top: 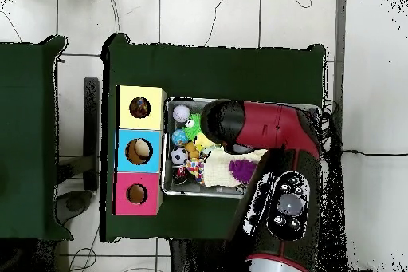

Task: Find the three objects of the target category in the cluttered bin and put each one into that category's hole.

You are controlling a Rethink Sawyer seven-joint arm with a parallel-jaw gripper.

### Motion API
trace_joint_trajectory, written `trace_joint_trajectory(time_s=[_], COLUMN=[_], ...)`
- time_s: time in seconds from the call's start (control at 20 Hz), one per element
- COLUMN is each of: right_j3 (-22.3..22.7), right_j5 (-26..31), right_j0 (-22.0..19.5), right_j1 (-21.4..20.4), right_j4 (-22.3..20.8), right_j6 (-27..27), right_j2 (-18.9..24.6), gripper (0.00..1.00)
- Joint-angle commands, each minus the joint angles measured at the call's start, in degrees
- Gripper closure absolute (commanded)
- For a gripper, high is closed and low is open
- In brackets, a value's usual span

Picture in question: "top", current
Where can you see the dark green side-table cloth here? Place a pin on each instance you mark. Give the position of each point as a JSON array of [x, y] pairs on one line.
[[25, 93]]

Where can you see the blue globe ball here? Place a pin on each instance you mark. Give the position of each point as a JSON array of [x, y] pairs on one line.
[[180, 137]]

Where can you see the black upright panel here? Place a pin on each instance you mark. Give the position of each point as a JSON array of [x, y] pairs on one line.
[[91, 131]]

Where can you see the shallow mesh bin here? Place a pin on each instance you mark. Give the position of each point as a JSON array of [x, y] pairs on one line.
[[178, 190]]

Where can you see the green spiky ball with eyes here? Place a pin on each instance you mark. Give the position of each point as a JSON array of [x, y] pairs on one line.
[[194, 126]]

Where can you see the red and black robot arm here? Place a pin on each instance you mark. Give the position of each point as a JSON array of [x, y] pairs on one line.
[[271, 125]]

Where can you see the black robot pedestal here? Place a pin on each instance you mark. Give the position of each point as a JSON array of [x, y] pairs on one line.
[[197, 259]]

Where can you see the black and white soccer ball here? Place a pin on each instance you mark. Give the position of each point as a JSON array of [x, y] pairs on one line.
[[179, 156]]

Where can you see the purple spiky toy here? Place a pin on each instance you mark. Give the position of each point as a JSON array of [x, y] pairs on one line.
[[242, 170]]

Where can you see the cream muslin cloth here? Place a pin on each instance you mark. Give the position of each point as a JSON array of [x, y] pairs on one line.
[[216, 170]]

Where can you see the wooden box with three holes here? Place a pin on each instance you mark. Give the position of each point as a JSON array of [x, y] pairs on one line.
[[149, 122]]

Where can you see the dark green table cloth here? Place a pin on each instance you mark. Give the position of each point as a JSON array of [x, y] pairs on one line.
[[223, 71]]

